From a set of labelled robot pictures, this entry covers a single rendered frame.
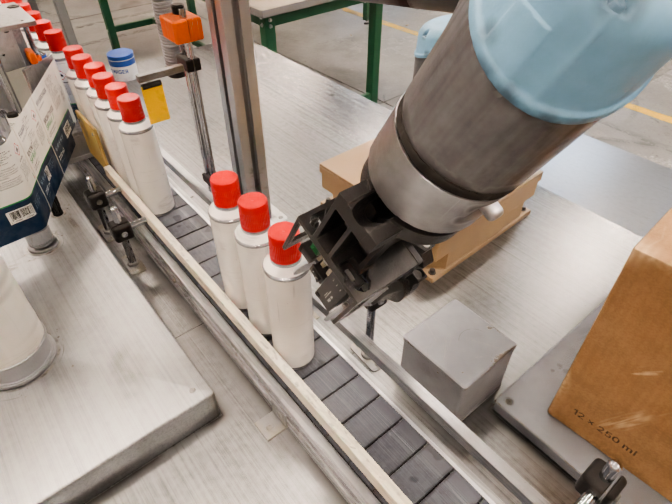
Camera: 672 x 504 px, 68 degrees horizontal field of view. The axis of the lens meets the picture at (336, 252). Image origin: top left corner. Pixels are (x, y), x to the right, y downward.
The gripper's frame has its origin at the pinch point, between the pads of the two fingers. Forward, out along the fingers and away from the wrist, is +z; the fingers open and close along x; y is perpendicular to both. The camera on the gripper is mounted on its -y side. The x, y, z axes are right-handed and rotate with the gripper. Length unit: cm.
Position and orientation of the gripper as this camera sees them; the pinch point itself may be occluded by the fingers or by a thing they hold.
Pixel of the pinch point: (344, 280)
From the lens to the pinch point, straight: 47.9
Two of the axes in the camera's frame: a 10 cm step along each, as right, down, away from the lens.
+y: -7.7, 4.4, -4.6
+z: -3.0, 3.9, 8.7
